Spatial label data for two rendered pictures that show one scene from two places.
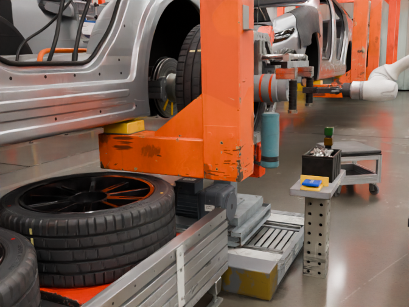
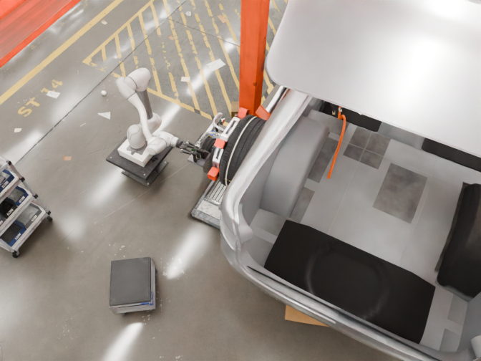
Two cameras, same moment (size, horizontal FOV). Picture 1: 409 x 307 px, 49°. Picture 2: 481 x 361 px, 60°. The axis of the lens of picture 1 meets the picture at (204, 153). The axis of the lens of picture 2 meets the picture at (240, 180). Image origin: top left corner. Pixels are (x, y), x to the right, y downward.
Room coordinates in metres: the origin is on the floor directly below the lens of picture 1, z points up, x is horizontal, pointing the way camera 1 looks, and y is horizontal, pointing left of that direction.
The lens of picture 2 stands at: (4.48, -0.18, 3.79)
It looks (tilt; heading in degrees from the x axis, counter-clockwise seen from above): 58 degrees down; 180
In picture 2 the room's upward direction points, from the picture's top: 2 degrees clockwise
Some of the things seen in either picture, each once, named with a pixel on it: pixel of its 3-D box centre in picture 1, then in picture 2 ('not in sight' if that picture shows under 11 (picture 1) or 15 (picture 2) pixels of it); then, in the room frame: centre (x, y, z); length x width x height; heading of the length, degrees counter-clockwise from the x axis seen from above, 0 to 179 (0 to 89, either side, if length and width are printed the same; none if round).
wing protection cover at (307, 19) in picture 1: (302, 26); not in sight; (5.22, -1.14, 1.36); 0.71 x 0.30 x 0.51; 154
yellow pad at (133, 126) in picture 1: (124, 126); not in sight; (2.00, 0.36, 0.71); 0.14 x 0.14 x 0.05; 64
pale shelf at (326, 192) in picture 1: (319, 181); (205, 147); (1.97, -0.53, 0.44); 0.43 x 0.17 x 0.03; 154
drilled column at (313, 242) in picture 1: (316, 230); (207, 158); (1.94, -0.51, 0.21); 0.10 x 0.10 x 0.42; 64
